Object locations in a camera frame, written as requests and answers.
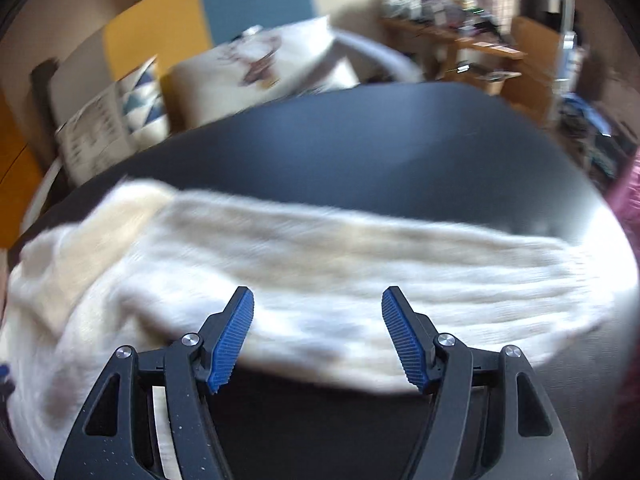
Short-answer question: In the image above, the clutter of desk bottles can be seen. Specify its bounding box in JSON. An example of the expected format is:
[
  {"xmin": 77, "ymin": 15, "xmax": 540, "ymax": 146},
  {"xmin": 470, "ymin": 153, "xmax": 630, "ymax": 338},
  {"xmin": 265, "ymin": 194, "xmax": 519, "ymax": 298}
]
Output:
[{"xmin": 385, "ymin": 0, "xmax": 501, "ymax": 31}]

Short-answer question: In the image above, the grey yellow blue sofa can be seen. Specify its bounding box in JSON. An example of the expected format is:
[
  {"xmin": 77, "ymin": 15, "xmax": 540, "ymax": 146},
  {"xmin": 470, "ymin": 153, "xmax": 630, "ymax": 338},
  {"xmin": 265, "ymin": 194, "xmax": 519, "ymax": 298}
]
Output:
[{"xmin": 30, "ymin": 0, "xmax": 423, "ymax": 186}]

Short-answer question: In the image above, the metal drip stand pole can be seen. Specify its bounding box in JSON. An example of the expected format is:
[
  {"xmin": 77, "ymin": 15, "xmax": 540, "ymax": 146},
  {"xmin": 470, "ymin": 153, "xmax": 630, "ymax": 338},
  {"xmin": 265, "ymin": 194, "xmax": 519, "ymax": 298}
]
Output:
[{"xmin": 552, "ymin": 0, "xmax": 577, "ymax": 126}]

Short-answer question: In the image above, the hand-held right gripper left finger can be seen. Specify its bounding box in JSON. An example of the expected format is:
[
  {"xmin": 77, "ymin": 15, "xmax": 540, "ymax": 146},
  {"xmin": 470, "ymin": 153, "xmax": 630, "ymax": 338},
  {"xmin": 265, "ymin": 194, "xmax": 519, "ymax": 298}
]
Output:
[{"xmin": 54, "ymin": 286, "xmax": 255, "ymax": 480}]

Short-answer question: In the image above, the wooden desk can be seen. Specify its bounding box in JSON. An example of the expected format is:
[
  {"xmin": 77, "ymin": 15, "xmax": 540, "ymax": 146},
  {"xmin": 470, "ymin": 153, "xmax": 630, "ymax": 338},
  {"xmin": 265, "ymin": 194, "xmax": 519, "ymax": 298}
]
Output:
[{"xmin": 380, "ymin": 15, "xmax": 528, "ymax": 96}]

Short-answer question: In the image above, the pink bed quilt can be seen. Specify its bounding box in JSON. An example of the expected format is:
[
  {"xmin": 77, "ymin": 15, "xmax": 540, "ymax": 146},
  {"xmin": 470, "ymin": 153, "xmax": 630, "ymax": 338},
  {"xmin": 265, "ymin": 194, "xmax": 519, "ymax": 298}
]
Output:
[{"xmin": 607, "ymin": 150, "xmax": 640, "ymax": 271}]

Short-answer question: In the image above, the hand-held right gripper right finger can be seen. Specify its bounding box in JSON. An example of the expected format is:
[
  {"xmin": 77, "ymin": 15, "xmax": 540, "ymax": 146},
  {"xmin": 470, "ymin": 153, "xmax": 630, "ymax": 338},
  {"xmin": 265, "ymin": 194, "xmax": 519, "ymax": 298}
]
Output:
[{"xmin": 382, "ymin": 286, "xmax": 581, "ymax": 480}]

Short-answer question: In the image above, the white knit sweater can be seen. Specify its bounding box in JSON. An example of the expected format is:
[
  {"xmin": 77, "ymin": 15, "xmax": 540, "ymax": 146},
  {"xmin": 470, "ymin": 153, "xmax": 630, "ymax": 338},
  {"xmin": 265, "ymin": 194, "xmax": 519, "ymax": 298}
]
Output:
[{"xmin": 7, "ymin": 177, "xmax": 638, "ymax": 461}]

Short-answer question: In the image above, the wooden cabinet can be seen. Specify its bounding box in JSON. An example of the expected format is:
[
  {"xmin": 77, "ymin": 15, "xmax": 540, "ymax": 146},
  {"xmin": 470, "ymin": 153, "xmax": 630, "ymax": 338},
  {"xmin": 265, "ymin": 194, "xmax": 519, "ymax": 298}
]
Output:
[{"xmin": 510, "ymin": 15, "xmax": 566, "ymax": 126}]

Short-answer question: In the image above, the deer print pillow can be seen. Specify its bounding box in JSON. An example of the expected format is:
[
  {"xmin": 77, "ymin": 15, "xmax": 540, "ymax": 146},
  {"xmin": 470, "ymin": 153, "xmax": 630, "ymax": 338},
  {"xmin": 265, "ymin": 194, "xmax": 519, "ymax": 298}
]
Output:
[{"xmin": 165, "ymin": 15, "xmax": 361, "ymax": 136}]

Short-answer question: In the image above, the striped animal print pillow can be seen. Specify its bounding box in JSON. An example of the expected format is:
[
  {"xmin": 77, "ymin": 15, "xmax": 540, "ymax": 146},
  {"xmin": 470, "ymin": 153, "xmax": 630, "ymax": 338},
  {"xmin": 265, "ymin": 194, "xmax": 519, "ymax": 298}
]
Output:
[{"xmin": 54, "ymin": 55, "xmax": 171, "ymax": 186}]

